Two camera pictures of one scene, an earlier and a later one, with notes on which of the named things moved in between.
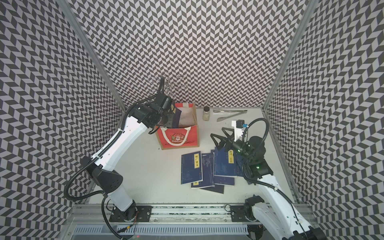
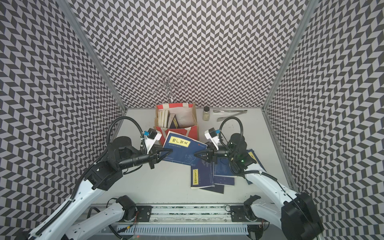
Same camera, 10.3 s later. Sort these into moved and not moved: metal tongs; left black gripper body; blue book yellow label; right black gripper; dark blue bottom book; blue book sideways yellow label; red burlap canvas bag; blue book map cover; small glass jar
Moved: left black gripper body; right black gripper; blue book sideways yellow label; blue book yellow label
Not moved: dark blue bottom book; blue book map cover; red burlap canvas bag; small glass jar; metal tongs
